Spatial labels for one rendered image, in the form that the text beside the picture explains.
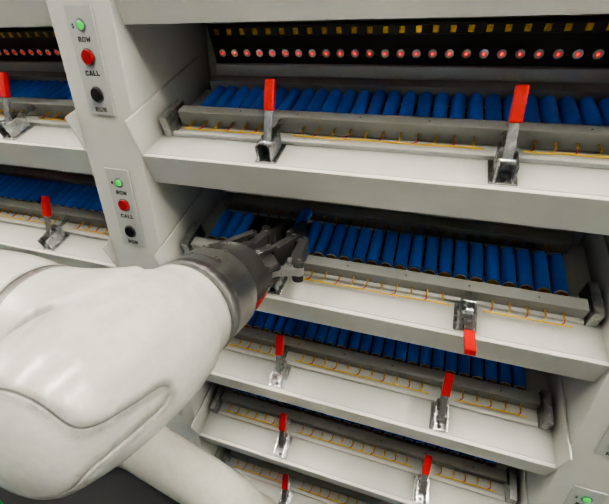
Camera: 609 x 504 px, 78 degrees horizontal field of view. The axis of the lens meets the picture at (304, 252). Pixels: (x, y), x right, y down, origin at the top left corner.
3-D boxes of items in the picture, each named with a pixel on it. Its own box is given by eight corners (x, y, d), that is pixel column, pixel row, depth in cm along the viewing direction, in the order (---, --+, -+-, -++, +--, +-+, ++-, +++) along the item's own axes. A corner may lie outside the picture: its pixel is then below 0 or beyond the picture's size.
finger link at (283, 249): (249, 251, 42) (260, 253, 41) (291, 228, 52) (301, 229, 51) (248, 283, 43) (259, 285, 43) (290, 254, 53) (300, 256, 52)
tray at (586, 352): (594, 382, 47) (635, 346, 39) (176, 293, 63) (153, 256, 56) (571, 260, 59) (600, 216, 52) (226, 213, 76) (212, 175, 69)
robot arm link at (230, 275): (136, 254, 32) (178, 236, 37) (145, 346, 35) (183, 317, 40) (232, 272, 29) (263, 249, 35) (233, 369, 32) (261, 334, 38)
